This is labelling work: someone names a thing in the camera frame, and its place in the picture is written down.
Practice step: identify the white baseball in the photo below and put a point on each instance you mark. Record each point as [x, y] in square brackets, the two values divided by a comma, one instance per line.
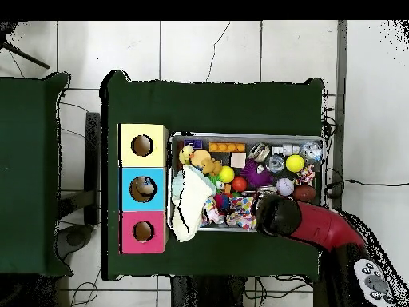
[285, 187]

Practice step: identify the brown toy football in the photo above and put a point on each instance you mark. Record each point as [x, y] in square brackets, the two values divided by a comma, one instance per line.
[305, 193]

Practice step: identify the wooden box with three holes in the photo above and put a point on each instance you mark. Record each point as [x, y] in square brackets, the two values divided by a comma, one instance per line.
[142, 174]

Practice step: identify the small yellow rubber duck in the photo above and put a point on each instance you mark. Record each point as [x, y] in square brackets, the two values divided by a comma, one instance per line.
[185, 154]

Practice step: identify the mint green cloth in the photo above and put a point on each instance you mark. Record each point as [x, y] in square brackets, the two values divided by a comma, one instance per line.
[176, 187]

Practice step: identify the orange foam duck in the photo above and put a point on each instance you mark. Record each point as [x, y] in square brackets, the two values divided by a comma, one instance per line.
[202, 159]

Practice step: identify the orange toy brick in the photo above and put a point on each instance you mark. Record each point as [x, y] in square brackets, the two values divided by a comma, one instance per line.
[227, 147]

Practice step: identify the green cloth side table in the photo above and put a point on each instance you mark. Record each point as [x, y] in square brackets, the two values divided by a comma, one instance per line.
[32, 185]

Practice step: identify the small orange ball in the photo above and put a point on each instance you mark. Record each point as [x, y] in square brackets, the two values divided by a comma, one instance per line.
[239, 184]

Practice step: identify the purple googly-eyed monster toy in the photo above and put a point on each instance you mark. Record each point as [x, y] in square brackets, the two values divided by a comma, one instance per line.
[255, 174]

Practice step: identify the small yellow ball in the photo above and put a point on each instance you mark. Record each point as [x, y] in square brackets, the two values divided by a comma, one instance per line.
[227, 174]

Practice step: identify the cream knit cloth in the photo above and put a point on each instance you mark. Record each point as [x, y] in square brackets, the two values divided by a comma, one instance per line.
[192, 201]

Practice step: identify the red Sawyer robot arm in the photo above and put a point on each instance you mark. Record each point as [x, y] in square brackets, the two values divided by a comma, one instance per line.
[319, 230]

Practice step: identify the multicolour polka dot cloth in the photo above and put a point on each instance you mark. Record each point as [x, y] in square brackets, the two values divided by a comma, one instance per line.
[241, 212]

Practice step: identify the shallow clear mesh bin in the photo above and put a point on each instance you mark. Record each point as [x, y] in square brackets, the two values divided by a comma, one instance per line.
[174, 144]

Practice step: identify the wooden cube block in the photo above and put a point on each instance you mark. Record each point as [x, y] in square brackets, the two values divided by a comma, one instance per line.
[238, 160]

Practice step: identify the open-top silver can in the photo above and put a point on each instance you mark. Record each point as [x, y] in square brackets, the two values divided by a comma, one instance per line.
[259, 152]

